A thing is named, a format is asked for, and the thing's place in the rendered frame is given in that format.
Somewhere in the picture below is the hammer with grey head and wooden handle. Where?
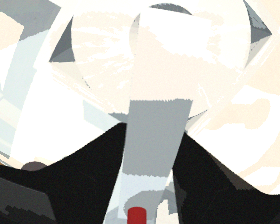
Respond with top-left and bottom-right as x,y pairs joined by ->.
20,161 -> 47,172

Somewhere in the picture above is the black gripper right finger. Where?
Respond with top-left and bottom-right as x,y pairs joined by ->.
172,132 -> 280,224

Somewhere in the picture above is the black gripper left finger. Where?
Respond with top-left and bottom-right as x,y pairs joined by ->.
0,123 -> 128,224

